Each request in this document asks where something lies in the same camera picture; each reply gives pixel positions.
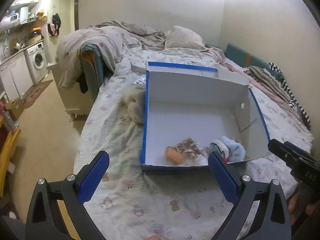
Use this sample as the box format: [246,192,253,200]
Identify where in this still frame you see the white box blue edges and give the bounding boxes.
[141,61,270,171]

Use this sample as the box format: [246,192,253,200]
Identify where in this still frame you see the yellow wooden rack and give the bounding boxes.
[1,128,21,198]

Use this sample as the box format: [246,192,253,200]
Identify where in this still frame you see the white washing machine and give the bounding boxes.
[24,41,48,85]

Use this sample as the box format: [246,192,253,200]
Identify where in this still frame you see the light blue fluffy sock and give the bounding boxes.
[210,136,246,163]

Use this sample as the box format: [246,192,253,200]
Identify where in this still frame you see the brown door mat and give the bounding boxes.
[23,80,53,109]

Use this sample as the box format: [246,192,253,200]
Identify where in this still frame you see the white kitchen cabinet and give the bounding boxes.
[1,52,33,101]

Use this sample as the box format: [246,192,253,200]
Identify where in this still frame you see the beige pillow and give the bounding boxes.
[165,25,205,50]

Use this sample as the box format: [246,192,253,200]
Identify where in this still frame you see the cardboard box on floor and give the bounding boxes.
[5,98,24,121]

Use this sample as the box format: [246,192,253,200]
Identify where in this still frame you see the orange soft item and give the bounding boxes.
[165,146,185,165]

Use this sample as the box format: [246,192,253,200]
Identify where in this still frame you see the beige crumpled duvet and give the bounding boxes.
[55,21,166,90]

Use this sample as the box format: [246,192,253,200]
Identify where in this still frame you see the black white striped cloth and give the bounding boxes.
[269,62,311,130]

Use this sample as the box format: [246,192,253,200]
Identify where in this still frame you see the cream fluffy blanket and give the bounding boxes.
[121,84,145,125]

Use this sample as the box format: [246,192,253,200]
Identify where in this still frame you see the teal bed footboard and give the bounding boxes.
[80,44,113,100]

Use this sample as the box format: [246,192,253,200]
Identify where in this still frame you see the teal headboard cushion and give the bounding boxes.
[225,43,284,80]

